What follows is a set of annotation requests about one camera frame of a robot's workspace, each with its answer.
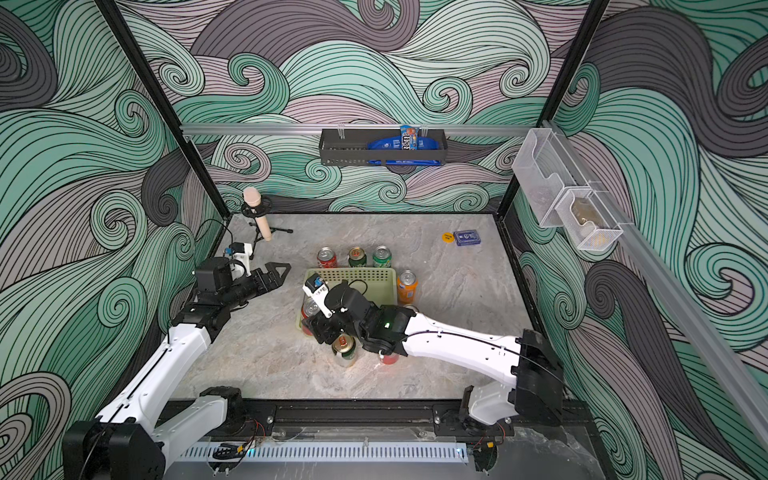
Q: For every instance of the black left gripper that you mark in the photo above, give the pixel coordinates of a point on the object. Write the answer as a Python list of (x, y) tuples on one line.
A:
[(271, 277)]

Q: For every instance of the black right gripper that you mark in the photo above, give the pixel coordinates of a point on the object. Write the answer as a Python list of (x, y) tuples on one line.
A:
[(328, 326)]

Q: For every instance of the green gold-top tea can front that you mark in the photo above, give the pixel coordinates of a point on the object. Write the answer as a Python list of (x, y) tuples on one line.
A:
[(344, 349)]

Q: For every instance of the green gold-top tea can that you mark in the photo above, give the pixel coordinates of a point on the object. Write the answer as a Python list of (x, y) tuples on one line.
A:
[(357, 257), (344, 349)]

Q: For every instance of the red cola can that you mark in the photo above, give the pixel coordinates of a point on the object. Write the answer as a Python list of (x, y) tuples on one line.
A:
[(389, 359), (309, 309), (326, 258)]

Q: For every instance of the green gold-top tea can back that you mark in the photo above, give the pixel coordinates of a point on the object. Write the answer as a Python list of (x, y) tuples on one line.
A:
[(357, 257)]

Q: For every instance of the green sprite can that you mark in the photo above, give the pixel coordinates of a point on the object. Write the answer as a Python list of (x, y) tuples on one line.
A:
[(382, 257)]

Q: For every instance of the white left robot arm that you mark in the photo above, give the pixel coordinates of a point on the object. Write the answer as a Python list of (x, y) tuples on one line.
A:
[(127, 439)]

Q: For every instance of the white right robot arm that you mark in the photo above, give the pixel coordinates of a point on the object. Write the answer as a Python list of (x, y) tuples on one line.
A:
[(526, 372)]

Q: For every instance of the light green plastic basket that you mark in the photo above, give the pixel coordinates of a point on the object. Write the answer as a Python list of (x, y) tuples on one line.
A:
[(378, 285)]

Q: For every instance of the black tripod microphone stand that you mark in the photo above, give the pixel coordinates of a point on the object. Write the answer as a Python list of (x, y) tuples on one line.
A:
[(251, 221)]

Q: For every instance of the beige foam microphone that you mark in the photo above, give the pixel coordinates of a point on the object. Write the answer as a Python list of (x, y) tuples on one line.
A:
[(257, 210)]

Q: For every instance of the blue playing card box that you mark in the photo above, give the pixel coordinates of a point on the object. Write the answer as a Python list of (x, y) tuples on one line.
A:
[(467, 237)]

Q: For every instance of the blue snack bag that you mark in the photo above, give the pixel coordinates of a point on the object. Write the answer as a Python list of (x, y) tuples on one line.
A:
[(388, 152)]

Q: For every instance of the small candy packet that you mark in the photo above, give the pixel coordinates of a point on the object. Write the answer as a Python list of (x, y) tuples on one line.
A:
[(408, 137)]

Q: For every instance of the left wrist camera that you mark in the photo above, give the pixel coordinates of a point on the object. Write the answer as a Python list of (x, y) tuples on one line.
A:
[(216, 274)]

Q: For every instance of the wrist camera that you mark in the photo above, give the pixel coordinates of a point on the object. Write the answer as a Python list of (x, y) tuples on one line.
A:
[(216, 274), (341, 298)]

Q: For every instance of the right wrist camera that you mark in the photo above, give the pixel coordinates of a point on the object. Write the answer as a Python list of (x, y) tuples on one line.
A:
[(341, 298)]

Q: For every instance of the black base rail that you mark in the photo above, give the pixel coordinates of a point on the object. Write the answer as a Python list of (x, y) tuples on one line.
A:
[(442, 417)]

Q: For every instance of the white slotted cable duct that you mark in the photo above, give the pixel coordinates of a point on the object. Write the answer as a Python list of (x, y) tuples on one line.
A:
[(328, 452)]

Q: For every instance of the black wall shelf basket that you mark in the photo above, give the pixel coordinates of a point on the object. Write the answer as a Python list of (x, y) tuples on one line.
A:
[(350, 149)]

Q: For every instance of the aluminium rail back wall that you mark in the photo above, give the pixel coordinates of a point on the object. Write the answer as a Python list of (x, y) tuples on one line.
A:
[(304, 129)]

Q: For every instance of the aluminium rail wall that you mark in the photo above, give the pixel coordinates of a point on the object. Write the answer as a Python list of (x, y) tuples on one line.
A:
[(304, 129), (743, 390)]

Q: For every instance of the clear plastic wall bin large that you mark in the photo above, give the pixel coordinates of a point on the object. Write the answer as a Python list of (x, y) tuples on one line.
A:
[(546, 170)]

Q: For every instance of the black corner frame post left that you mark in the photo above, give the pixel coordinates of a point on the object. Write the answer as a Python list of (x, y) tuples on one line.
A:
[(122, 33)]

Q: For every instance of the black corner frame post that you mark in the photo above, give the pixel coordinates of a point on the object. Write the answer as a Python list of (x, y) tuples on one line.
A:
[(122, 33), (574, 52)]

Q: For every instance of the clear plastic wall bin small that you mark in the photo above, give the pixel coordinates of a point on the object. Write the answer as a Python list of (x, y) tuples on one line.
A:
[(587, 221)]

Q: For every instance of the aluminium rail right wall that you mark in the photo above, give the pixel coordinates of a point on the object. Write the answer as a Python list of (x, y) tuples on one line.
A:
[(743, 390)]

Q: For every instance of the black corner frame post right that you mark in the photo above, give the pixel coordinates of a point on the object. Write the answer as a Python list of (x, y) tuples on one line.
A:
[(574, 52)]

